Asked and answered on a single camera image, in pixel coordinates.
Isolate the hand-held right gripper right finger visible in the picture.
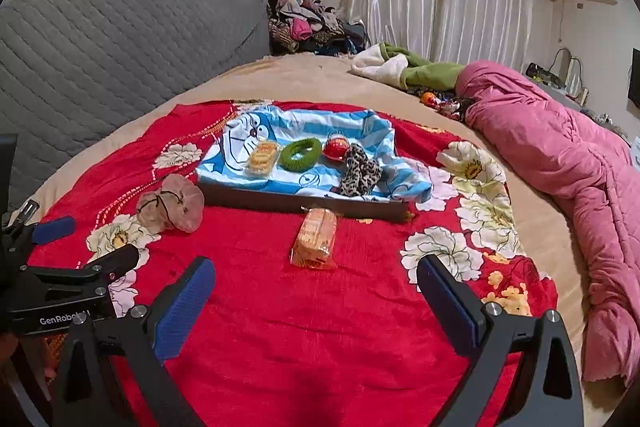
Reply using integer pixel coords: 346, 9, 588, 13
416, 255, 585, 427

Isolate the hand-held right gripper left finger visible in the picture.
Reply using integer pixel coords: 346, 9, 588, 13
50, 257, 218, 427

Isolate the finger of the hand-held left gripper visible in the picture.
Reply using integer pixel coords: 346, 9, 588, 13
0, 202, 77, 258
20, 244, 141, 293

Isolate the long biscuit pack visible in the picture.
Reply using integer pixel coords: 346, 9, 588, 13
290, 207, 339, 270

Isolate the leopard print scrunchie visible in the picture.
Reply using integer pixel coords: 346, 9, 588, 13
337, 144, 383, 198

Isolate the dark brown tray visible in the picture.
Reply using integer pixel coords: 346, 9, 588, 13
197, 182, 411, 224

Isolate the small biscuit pack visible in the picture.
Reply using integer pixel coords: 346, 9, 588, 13
243, 139, 281, 180

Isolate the green fuzzy ring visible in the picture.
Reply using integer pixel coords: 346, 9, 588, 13
277, 138, 322, 172

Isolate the red and white round container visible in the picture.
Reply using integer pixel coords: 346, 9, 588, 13
321, 133, 349, 162

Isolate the red floral blanket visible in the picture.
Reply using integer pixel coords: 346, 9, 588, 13
20, 99, 558, 427

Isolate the pink quilt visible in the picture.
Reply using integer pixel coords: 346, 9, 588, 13
456, 60, 640, 388

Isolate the red and white toy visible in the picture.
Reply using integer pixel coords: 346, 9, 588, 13
436, 99, 463, 120

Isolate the dark floral cloth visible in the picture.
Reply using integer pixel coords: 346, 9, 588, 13
405, 84, 476, 122

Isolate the grey quilted headboard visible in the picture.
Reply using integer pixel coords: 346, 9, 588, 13
0, 0, 273, 228

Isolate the blue striped cartoon cloth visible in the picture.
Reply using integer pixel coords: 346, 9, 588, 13
195, 108, 433, 202

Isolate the green and white fleece blanket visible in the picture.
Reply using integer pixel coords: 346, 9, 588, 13
350, 42, 468, 92

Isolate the cluttered dressing table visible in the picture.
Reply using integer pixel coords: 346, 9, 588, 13
524, 62, 640, 142

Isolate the white framed mirror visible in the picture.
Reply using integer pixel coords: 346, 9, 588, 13
552, 47, 583, 92

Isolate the black television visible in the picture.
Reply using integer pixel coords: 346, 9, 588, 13
629, 48, 640, 108

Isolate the pile of clothes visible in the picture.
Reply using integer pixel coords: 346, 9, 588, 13
267, 0, 371, 56

